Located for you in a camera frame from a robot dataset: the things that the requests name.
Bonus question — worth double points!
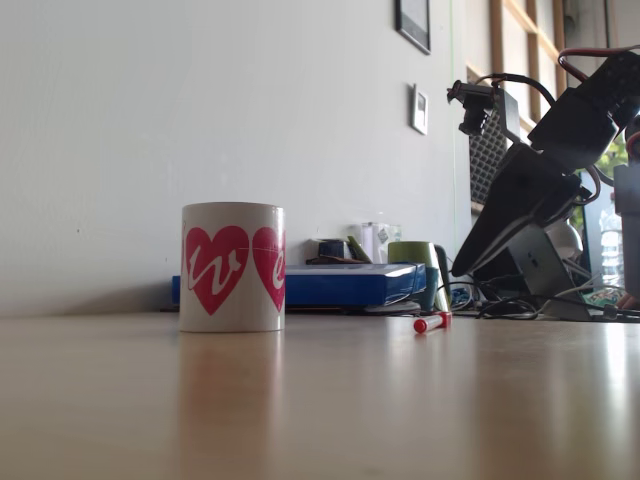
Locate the black table cables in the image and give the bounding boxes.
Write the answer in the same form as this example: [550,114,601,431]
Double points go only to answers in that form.
[473,282,640,322]

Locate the black picture frame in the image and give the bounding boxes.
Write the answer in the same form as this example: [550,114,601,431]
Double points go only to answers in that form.
[394,0,433,56]

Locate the clear plastic water bottle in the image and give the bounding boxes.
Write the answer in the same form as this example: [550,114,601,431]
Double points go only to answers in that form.
[599,208,627,290]

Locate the red and black arm cable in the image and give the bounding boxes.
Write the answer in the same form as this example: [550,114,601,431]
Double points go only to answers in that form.
[556,45,637,82]

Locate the small black box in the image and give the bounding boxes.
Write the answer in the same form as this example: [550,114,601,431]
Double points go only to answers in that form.
[317,239,352,262]

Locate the black camera cable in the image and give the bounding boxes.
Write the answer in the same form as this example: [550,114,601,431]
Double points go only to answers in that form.
[474,72,557,109]

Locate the grey metal stand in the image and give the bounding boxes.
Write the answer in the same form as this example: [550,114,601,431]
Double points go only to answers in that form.
[478,223,595,322]

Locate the wooden lattice frame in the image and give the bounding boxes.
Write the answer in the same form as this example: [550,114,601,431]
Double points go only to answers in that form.
[488,0,570,132]

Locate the white marker pen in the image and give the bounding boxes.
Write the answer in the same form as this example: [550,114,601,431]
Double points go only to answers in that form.
[413,310,453,335]

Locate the green mug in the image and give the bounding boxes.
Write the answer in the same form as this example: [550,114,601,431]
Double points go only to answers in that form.
[387,240,452,313]

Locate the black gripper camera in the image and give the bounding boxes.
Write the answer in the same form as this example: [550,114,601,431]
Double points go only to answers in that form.
[445,78,496,137]

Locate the clear plastic container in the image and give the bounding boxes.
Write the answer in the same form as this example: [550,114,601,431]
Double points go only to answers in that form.
[360,221,402,265]

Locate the white wall thermostat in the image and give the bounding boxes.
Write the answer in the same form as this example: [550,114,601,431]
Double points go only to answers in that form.
[410,82,430,137]

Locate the blue binder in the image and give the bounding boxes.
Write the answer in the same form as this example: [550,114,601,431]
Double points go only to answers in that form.
[172,262,428,308]

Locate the perforated dark panel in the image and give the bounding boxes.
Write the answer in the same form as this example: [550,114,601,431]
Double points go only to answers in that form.
[468,106,512,212]

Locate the white mug with red hearts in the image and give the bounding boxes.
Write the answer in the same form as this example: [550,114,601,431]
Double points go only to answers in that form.
[179,201,287,334]

